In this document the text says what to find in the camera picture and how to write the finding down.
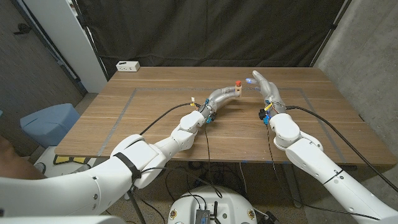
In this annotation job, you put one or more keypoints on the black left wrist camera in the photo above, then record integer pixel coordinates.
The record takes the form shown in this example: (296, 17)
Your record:
(212, 118)

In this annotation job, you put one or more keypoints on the wooden block with holes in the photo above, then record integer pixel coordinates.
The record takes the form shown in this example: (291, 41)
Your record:
(238, 91)

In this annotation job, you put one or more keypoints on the yellow black floor marker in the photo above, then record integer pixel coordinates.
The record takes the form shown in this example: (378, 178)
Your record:
(62, 160)

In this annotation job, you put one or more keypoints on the grey finned module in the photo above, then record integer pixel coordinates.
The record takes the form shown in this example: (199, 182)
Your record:
(202, 216)

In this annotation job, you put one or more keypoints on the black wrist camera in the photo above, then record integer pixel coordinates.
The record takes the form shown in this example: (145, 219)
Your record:
(263, 114)
(212, 118)

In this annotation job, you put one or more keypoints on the black backdrop stand pole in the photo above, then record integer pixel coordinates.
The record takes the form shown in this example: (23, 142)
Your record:
(90, 40)
(332, 31)

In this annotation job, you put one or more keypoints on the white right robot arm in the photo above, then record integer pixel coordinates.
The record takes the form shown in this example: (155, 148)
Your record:
(311, 155)

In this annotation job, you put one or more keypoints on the white floor board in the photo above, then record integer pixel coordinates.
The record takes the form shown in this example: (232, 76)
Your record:
(46, 154)

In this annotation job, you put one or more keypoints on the person's bare leg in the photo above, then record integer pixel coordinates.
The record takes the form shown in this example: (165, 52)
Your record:
(12, 165)

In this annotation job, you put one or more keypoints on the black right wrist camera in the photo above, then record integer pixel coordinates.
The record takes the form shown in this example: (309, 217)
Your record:
(263, 114)

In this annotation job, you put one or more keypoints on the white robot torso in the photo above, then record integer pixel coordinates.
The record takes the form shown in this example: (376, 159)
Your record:
(230, 202)

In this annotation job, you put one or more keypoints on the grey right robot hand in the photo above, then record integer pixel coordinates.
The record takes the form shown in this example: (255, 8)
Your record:
(270, 93)

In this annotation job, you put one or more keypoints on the grey table leg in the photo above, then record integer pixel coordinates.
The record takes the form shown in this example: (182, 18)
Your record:
(292, 186)

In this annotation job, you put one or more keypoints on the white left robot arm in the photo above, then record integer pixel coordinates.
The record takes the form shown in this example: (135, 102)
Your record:
(77, 193)

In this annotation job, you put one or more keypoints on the black backdrop curtain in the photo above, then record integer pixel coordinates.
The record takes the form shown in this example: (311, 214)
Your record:
(205, 31)

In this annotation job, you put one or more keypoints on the blue stool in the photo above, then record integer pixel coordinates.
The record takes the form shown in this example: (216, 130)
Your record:
(46, 124)

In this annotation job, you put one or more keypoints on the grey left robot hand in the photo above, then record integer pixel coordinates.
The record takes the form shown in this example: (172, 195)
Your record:
(218, 98)

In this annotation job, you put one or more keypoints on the red-headed wooden screw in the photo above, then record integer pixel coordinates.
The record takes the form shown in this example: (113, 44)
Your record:
(238, 83)

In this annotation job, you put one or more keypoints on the white power strip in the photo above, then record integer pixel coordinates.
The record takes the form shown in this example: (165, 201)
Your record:
(127, 66)

